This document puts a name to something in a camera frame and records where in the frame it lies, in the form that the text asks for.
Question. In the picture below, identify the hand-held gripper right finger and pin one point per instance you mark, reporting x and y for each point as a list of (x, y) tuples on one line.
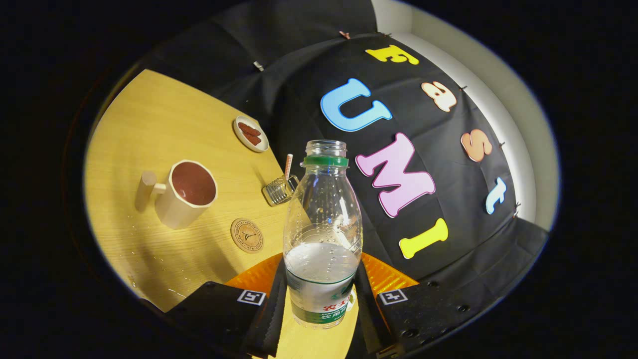
[(366, 319)]

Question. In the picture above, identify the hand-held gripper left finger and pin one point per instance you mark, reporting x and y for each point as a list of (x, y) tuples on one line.
[(269, 324)]

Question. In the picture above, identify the clear plastic juice bottle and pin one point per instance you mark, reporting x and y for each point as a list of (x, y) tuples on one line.
[(321, 279)]

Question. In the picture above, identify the round cork coaster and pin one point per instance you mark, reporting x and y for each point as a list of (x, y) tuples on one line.
[(246, 235)]

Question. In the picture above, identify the red sausage piece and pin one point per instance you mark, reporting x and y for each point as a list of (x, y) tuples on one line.
[(253, 139), (249, 129)]

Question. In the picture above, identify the small white round plate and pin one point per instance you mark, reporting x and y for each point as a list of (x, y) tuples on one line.
[(240, 137)]

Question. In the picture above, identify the wooden table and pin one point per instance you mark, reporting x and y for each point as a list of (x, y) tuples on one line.
[(149, 124)]

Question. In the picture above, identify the silver binder clip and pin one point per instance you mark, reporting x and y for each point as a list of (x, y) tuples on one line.
[(258, 65)]

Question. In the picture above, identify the black backdrop cloth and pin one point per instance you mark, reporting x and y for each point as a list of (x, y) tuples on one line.
[(309, 65)]

